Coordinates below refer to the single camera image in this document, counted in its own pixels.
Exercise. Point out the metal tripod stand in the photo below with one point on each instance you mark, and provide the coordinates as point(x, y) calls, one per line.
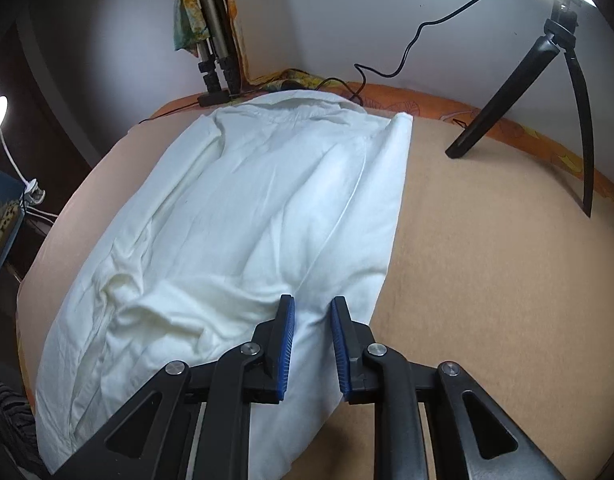
point(212, 10)

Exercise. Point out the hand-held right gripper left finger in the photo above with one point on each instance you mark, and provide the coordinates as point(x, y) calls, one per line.
point(286, 350)

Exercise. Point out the white shirt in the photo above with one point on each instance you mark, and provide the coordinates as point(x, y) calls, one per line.
point(237, 210)

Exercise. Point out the person's zebra-patterned trouser leg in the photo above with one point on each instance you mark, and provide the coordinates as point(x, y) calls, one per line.
point(9, 425)

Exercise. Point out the beige blanket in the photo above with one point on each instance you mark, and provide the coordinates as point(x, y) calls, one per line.
point(487, 285)

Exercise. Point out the colourful hanging cloth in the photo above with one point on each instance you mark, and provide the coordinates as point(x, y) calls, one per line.
point(184, 15)

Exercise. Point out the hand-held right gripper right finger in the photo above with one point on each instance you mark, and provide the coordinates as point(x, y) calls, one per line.
point(340, 355)

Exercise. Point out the dark box with leopard print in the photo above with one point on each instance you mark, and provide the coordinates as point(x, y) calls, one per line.
point(4, 220)

